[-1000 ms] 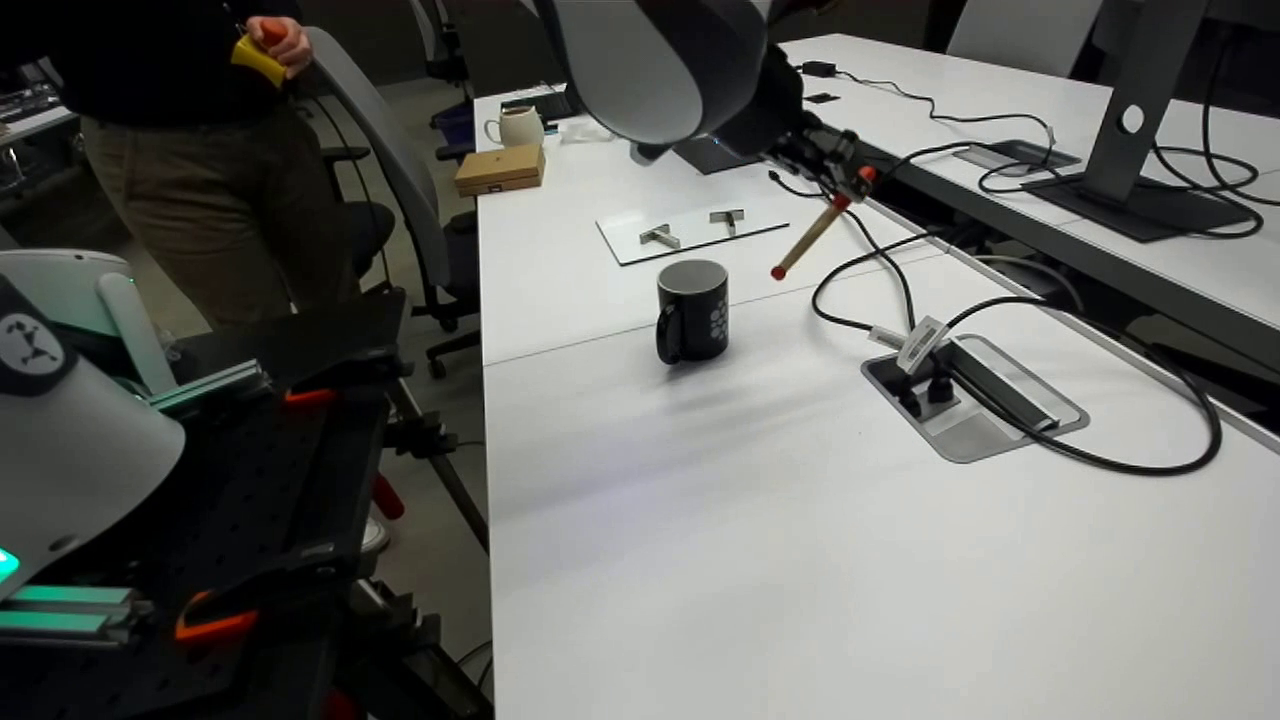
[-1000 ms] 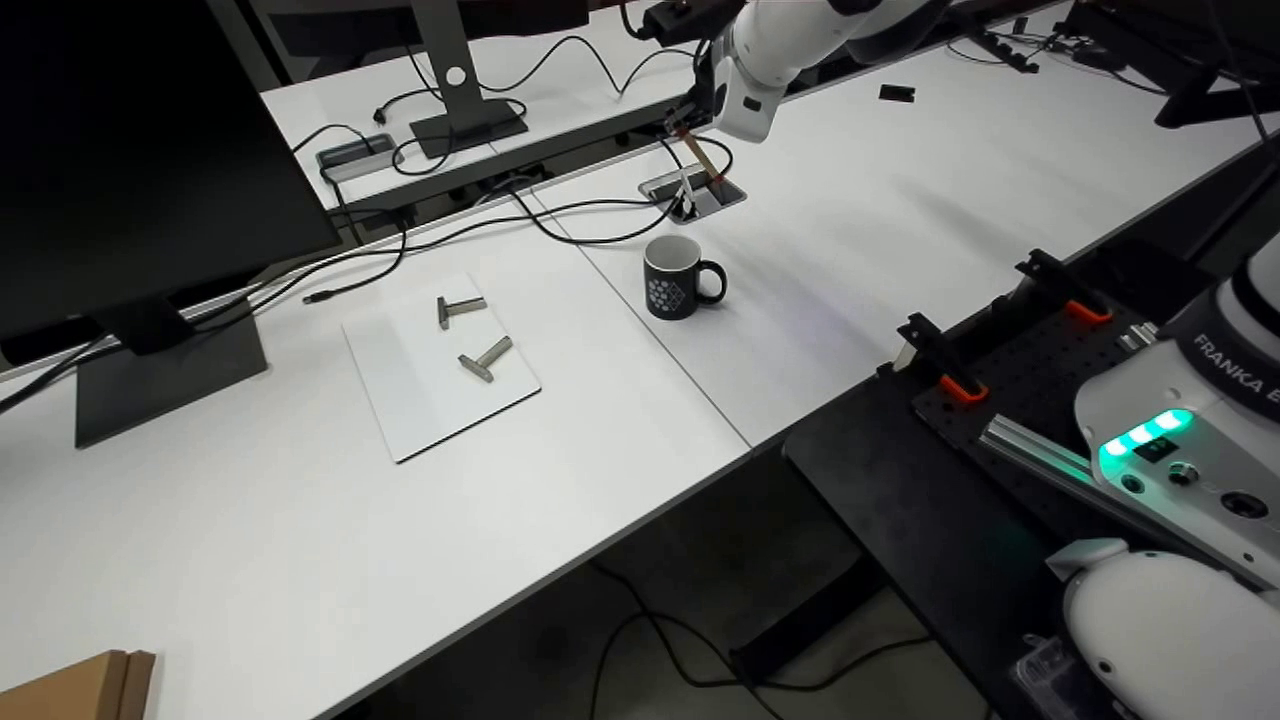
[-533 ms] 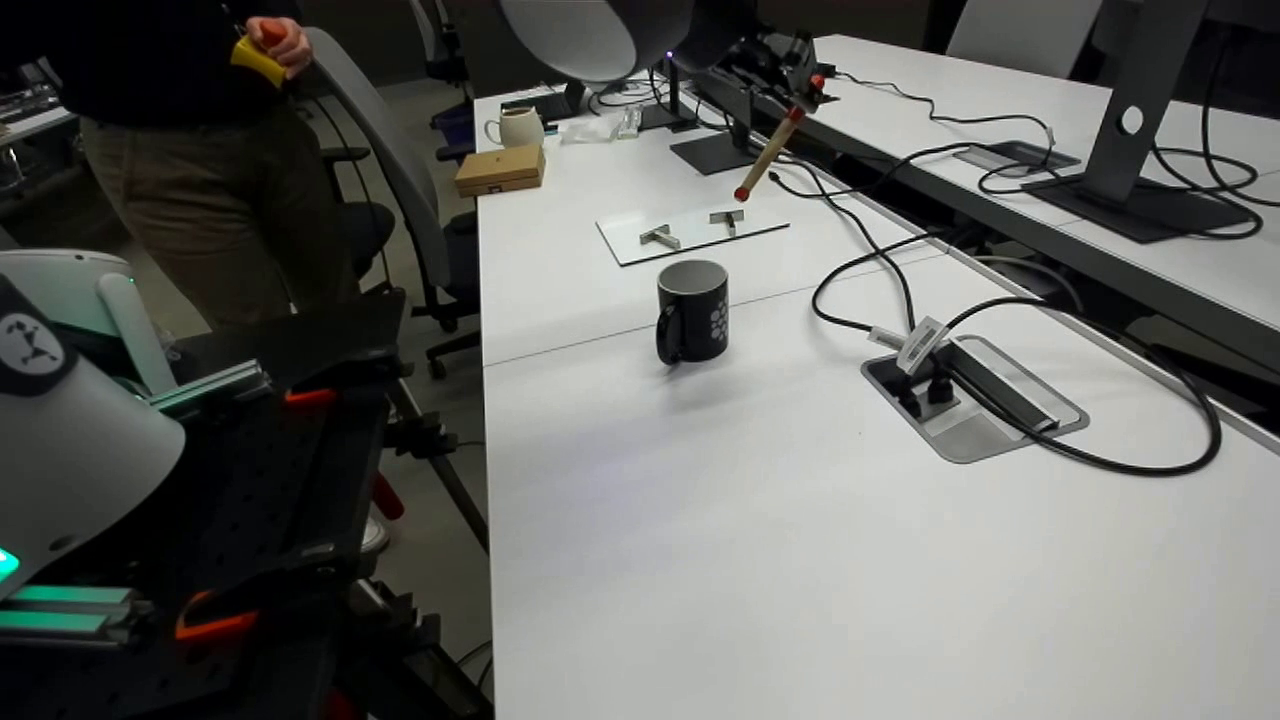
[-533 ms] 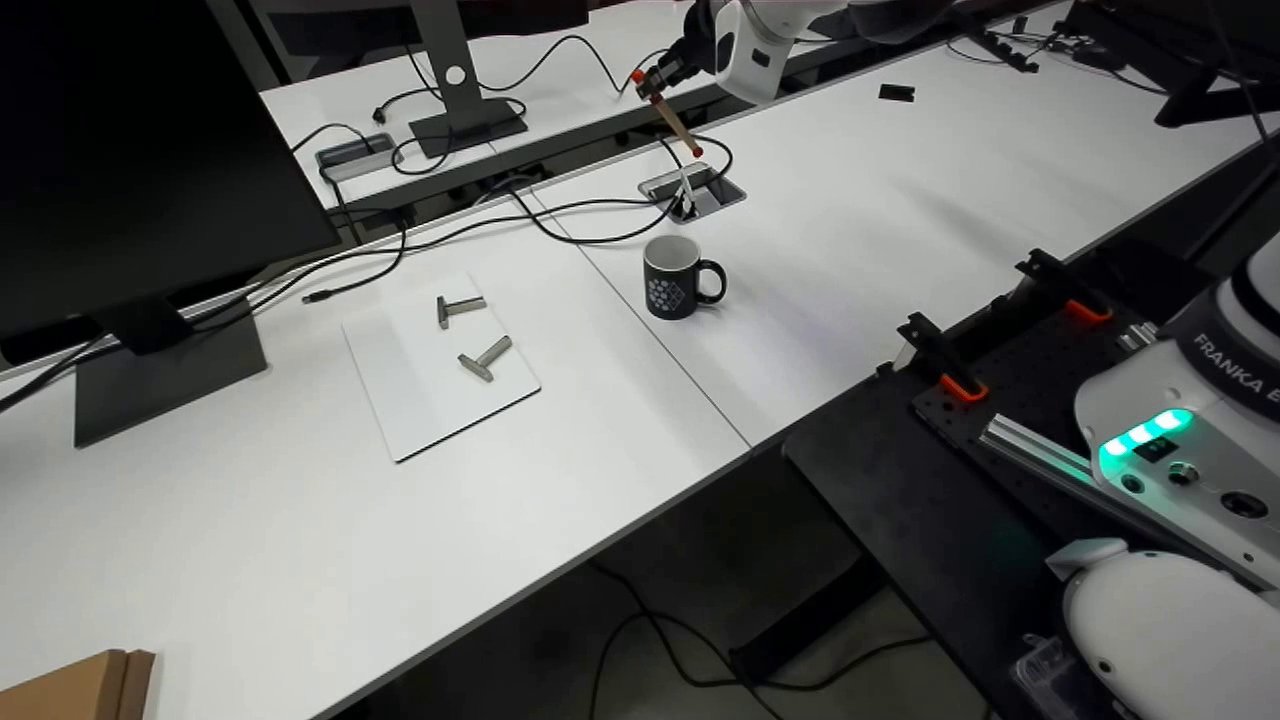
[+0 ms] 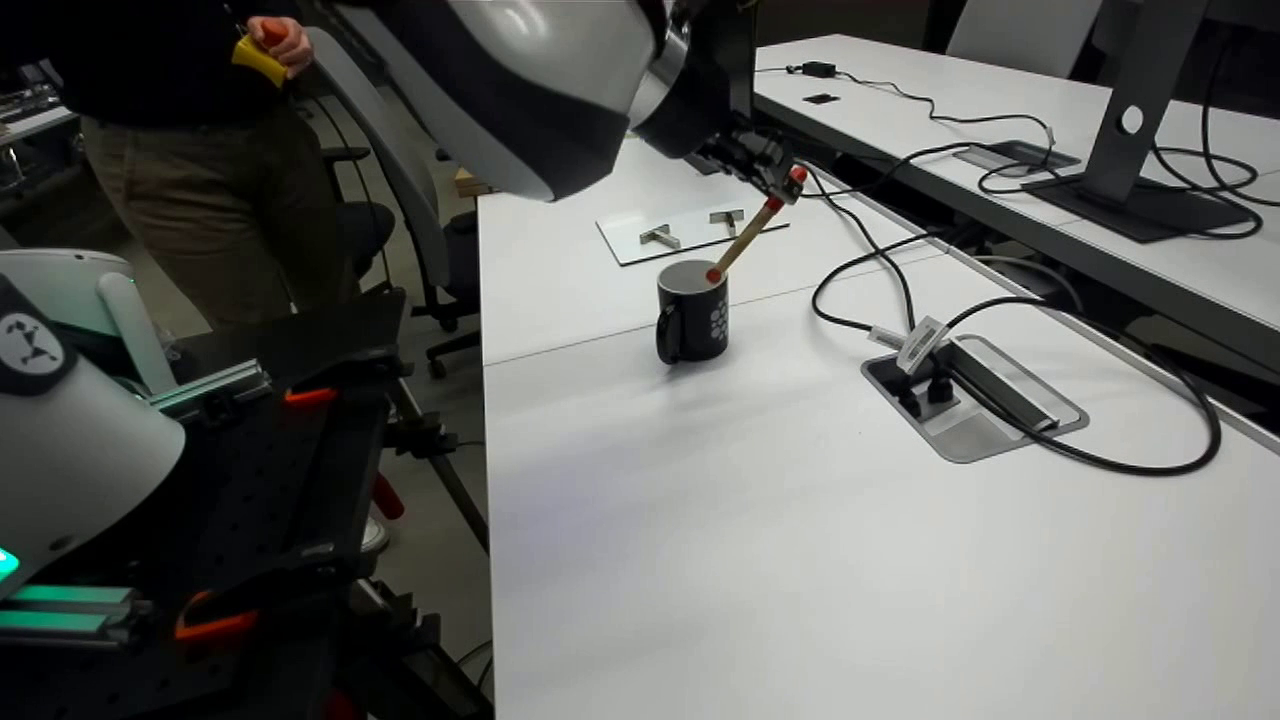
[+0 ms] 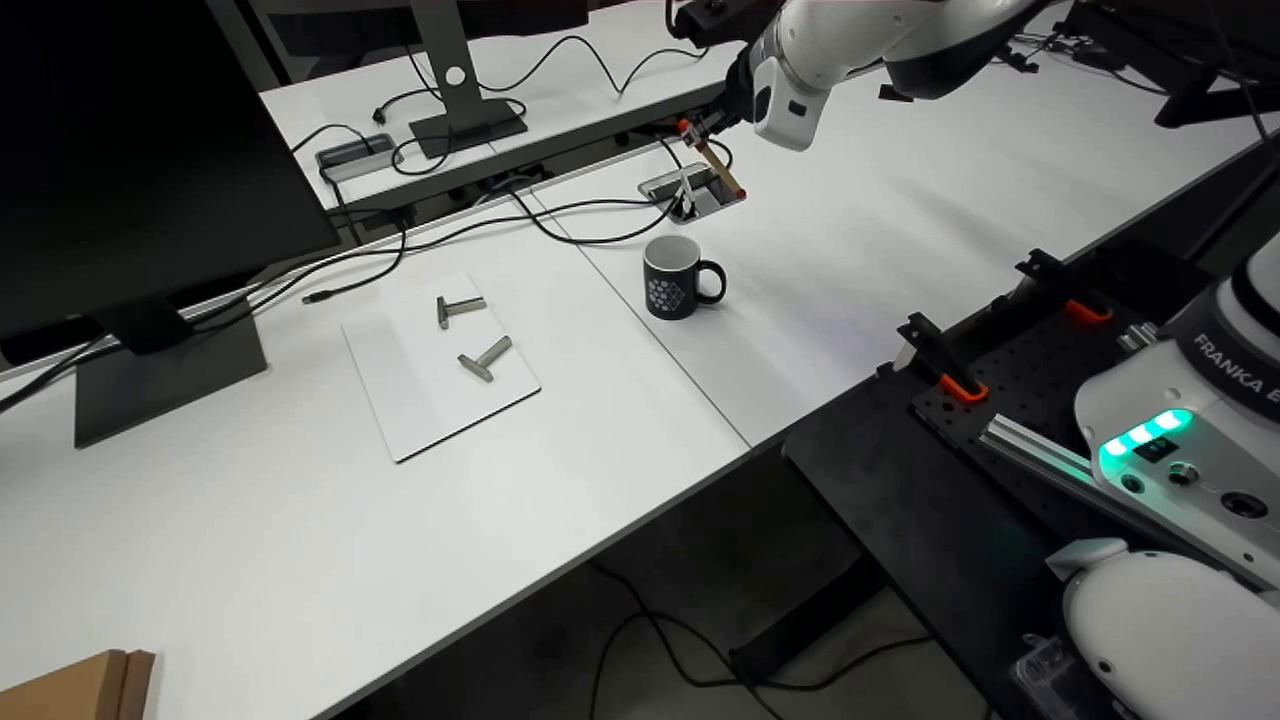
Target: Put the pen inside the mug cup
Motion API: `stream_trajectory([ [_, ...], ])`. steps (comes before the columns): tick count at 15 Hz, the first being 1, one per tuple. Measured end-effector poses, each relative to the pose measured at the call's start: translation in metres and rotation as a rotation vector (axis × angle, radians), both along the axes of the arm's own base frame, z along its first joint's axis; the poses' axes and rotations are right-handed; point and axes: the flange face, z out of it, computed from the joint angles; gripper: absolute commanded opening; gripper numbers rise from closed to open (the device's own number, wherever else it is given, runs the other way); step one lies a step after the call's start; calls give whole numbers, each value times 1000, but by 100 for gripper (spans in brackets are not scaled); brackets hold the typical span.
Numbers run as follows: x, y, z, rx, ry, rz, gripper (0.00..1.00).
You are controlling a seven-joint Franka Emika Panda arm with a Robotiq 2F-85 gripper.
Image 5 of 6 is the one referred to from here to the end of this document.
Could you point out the person in dark sweater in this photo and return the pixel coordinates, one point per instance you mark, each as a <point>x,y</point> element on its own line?
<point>201,173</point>

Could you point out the yellow orange hand controller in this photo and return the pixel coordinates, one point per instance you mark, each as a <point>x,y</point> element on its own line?
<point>262,64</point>

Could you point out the white rectangular board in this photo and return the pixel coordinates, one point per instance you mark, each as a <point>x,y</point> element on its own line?
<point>625,242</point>

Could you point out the aluminium extrusion bar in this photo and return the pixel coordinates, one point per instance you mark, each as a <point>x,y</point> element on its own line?
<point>66,610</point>
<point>207,386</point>

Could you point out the black clamp with orange grip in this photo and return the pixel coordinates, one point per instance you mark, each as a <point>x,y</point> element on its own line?
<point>223,626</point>
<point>387,498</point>
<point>311,396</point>

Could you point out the flat dark desk hub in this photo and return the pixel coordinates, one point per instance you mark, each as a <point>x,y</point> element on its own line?
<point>1023,156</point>

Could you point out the grey monitor stand with base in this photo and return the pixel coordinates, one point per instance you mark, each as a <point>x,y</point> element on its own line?
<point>1173,205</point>

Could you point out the person's left hand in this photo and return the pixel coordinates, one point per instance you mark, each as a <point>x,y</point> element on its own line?
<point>287,46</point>

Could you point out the black diagonal table strut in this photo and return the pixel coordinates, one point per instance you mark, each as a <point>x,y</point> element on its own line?
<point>445,472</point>

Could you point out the grey metal T piece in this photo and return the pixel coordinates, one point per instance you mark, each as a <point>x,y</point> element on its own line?
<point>727,222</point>
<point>661,237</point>

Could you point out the black mug with white print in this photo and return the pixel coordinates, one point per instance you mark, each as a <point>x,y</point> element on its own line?
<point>691,321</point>

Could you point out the wooden pen with red caps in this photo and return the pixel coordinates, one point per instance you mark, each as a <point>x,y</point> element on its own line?
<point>744,232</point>

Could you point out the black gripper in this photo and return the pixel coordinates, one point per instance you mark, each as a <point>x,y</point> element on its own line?
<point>720,83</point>

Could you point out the grey office chair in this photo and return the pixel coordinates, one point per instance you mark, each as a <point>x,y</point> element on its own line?
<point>403,224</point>

